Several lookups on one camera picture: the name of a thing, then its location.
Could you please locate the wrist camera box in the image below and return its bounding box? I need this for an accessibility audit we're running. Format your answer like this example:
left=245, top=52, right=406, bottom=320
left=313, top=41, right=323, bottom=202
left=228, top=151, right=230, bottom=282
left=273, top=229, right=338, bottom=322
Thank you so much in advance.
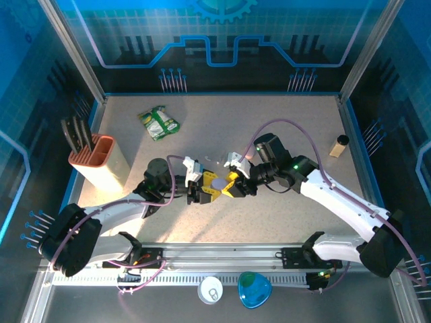
left=224, top=151, right=252, bottom=179
left=181, top=156, right=205, bottom=182

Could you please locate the black capped spice bottle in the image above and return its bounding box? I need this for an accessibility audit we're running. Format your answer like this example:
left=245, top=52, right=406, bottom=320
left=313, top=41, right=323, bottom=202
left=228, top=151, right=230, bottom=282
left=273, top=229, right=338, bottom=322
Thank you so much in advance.
left=329, top=134, right=350, bottom=158

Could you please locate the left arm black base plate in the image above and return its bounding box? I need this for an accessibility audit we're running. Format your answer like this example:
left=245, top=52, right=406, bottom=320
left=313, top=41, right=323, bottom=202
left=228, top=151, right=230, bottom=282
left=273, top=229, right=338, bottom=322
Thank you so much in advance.
left=102, top=247, right=166, bottom=270

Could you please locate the black controller box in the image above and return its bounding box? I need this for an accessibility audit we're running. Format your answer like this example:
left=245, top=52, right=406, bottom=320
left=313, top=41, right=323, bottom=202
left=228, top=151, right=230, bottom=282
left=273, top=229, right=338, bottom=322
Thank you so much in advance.
left=306, top=271, right=333, bottom=291

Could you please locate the green snack bag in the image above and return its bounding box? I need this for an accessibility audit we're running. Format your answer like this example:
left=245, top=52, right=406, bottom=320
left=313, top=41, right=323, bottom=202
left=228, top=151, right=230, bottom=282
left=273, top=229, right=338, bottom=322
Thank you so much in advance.
left=137, top=105, right=181, bottom=142

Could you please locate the blue triangular plastic container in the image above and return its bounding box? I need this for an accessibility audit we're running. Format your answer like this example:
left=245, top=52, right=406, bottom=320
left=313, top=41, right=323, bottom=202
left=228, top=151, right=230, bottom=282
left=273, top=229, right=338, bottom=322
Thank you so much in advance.
left=237, top=271, right=273, bottom=310

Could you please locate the white slotted cable duct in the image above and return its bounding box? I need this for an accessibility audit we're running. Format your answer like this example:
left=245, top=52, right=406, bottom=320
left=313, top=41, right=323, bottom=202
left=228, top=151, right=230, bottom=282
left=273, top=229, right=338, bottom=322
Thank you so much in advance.
left=52, top=273, right=310, bottom=287

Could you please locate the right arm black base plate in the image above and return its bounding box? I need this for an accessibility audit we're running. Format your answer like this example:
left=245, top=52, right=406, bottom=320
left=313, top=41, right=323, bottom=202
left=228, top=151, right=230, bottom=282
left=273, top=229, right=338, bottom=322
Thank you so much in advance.
left=280, top=247, right=343, bottom=270

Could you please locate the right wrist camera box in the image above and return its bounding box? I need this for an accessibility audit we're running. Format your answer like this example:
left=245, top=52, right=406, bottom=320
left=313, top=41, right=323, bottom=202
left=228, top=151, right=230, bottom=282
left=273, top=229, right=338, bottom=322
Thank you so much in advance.
left=224, top=151, right=252, bottom=179

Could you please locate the black handled knife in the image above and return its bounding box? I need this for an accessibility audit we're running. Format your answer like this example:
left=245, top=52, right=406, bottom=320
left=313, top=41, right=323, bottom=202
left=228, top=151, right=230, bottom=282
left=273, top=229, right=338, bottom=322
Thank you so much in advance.
left=79, top=119, right=96, bottom=151
left=60, top=118, right=81, bottom=153
left=71, top=116, right=89, bottom=149

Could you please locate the white pull-tab can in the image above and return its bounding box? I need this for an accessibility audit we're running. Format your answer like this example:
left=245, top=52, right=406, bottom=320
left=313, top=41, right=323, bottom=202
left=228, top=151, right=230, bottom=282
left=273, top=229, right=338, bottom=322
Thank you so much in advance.
left=197, top=275, right=224, bottom=306

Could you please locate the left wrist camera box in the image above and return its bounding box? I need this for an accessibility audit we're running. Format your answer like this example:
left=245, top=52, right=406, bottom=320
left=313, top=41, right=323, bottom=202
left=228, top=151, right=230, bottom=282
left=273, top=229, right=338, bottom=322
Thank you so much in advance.
left=181, top=156, right=205, bottom=182

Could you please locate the aluminium frame post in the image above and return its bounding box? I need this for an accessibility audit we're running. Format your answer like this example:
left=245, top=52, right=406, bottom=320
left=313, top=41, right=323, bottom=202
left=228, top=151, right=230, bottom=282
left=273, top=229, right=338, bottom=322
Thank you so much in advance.
left=36, top=0, right=108, bottom=104
left=339, top=0, right=407, bottom=104

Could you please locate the orange beige knife block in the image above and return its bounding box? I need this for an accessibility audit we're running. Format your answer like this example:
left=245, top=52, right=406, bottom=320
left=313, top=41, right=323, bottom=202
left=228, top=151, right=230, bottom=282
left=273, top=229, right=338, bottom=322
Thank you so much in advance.
left=68, top=133, right=131, bottom=188

